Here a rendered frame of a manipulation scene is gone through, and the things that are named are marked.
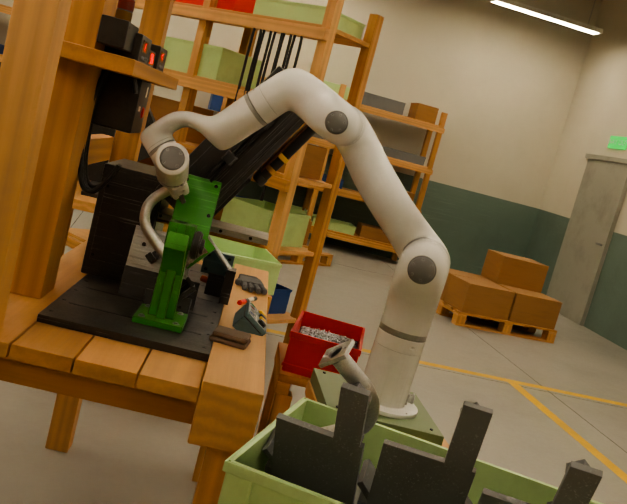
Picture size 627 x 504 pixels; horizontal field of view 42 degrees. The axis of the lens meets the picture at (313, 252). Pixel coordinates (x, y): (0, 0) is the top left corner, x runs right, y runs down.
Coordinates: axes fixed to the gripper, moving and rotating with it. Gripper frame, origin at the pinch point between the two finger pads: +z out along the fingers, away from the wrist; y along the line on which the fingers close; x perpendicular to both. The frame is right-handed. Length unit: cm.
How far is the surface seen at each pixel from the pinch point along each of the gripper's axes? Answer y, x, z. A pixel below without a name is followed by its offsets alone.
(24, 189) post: 4, 33, -51
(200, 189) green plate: -3.5, -7.3, 4.8
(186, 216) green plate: -8.4, 0.1, 5.5
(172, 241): -17.0, 9.5, -23.6
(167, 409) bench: -52, 31, -35
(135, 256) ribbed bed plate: -11.1, 18.3, 8.5
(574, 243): -164, -516, 770
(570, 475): -87, -15, -117
